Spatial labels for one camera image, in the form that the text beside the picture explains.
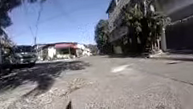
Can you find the group of palm trees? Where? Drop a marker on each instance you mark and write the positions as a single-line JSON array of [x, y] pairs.
[[145, 22]]

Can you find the pole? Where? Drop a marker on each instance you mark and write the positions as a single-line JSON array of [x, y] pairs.
[[35, 41]]

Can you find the dark green tree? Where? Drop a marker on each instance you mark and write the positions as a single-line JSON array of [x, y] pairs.
[[103, 36]]

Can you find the grey asphalt road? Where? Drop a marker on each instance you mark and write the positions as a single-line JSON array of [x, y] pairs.
[[121, 88]]

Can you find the low building with red roof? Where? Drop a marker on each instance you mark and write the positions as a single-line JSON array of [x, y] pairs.
[[62, 50]]

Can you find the dark gate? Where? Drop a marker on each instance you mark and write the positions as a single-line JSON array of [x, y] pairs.
[[186, 34]]

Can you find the grey pavement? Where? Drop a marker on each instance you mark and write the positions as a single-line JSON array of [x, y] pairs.
[[181, 57]]

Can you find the white vehicle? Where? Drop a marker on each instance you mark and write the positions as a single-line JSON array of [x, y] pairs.
[[23, 56]]

